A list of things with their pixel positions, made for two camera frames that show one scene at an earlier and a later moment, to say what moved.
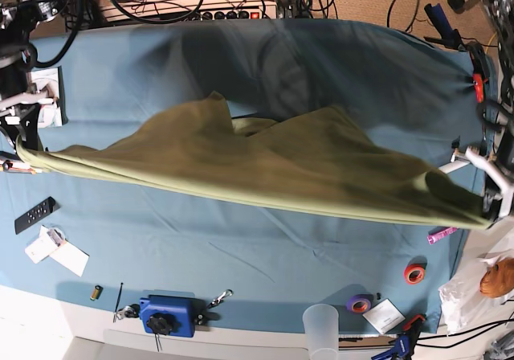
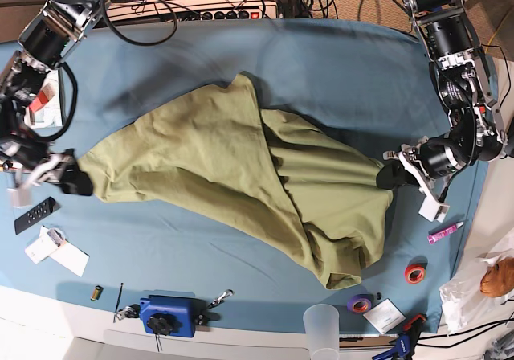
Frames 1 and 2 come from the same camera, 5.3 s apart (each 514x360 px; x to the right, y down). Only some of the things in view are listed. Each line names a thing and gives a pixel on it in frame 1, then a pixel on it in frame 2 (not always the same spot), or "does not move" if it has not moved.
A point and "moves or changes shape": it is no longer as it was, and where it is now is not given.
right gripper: (27, 105) → (47, 171)
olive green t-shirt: (321, 160) moves or changes shape
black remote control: (35, 214) does not move
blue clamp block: (172, 315) does not move
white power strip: (169, 6) does not move
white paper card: (384, 316) does not move
